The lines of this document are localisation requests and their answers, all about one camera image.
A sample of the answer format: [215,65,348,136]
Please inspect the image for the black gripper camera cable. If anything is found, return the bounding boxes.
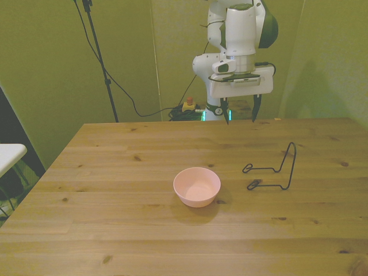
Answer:
[208,61,277,84]

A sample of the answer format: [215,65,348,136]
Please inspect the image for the black wire dish rack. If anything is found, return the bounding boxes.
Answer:
[242,141,297,191]

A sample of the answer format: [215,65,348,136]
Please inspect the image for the yellow emergency stop box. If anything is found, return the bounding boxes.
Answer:
[182,97,201,113]

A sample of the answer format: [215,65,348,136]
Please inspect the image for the coiled black cables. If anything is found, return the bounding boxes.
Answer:
[168,105,206,122]

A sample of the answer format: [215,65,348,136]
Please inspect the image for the white side table top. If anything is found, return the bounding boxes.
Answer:
[0,143,28,178]

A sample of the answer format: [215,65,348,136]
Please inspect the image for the dark panel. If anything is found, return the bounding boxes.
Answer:
[0,85,47,179]

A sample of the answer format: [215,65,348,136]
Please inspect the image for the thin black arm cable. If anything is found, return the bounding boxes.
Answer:
[182,41,210,105]

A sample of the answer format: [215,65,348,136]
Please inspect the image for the black cable from tripod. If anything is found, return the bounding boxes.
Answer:
[72,0,185,118]

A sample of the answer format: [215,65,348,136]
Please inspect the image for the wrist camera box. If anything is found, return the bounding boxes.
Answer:
[212,73,262,86]

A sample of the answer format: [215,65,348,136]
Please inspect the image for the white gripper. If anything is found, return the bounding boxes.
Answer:
[209,65,274,126]

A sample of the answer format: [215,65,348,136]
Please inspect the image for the pink plastic bowl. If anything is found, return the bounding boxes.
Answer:
[172,167,221,208]

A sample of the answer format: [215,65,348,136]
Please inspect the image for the black tripod stand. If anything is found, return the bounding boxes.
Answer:
[82,0,120,124]

